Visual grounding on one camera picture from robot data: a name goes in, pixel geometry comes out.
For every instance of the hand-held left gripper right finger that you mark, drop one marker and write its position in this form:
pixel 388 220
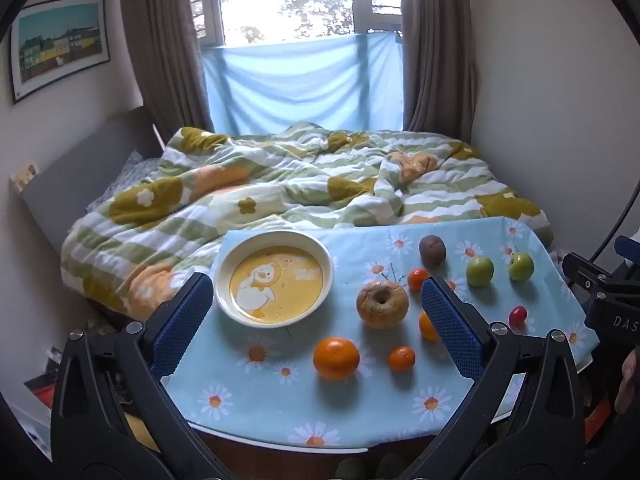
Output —
pixel 452 330

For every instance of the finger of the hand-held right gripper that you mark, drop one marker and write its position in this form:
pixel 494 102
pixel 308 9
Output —
pixel 587 270
pixel 627 247

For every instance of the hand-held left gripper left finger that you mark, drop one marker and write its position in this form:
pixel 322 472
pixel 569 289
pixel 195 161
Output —
pixel 182 325

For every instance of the large orange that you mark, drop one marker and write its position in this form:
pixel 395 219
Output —
pixel 336 358
pixel 427 327

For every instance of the small mandarin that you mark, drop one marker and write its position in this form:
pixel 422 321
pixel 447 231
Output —
pixel 402 358
pixel 417 280

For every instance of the green apple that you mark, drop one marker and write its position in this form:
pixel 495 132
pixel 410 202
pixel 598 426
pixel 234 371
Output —
pixel 521 266
pixel 480 270

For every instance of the red tomato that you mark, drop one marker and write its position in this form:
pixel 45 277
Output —
pixel 517 315

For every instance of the cream bowl with duck print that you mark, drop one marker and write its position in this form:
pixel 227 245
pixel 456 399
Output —
pixel 272 280

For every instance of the person's right hand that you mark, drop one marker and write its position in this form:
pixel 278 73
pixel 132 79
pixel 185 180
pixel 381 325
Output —
pixel 627 382

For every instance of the speckled tan apple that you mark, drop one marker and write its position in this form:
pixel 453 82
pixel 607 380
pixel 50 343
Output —
pixel 382 305

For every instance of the brown passion fruit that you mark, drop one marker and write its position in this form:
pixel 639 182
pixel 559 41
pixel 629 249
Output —
pixel 432 250

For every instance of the blue daisy print tablecloth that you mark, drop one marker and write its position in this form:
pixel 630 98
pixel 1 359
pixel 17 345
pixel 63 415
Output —
pixel 300 400

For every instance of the grey patterned pillow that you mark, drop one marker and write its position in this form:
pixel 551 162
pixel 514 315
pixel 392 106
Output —
pixel 130 175

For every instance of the grey bed headboard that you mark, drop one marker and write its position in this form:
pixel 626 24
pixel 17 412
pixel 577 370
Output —
pixel 85 170

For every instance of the green floral striped blanket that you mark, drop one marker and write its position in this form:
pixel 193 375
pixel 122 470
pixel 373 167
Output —
pixel 300 180

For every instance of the brown curtain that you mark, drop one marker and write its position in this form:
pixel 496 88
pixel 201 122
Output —
pixel 437 50
pixel 165 50

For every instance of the light blue window cloth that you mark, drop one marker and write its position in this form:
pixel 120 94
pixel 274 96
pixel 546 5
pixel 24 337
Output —
pixel 300 85

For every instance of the window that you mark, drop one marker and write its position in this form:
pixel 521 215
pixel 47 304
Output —
pixel 290 0

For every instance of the white wall switch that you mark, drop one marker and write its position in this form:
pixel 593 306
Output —
pixel 23 176

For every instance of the framed wall poster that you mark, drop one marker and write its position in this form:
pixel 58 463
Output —
pixel 60 45

